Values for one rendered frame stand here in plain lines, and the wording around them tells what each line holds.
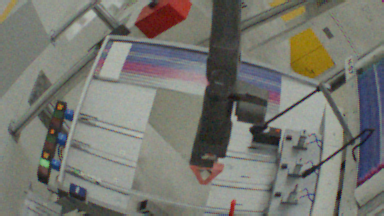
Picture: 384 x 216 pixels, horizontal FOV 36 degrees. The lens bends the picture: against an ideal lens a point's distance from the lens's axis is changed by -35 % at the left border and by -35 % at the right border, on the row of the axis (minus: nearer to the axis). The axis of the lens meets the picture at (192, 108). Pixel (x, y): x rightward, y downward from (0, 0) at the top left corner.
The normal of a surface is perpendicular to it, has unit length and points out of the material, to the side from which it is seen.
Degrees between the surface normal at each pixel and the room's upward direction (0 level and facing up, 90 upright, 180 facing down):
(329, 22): 90
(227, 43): 77
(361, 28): 90
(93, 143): 42
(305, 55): 90
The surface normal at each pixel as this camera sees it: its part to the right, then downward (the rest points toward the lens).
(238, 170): 0.14, -0.76
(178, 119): -0.15, 0.62
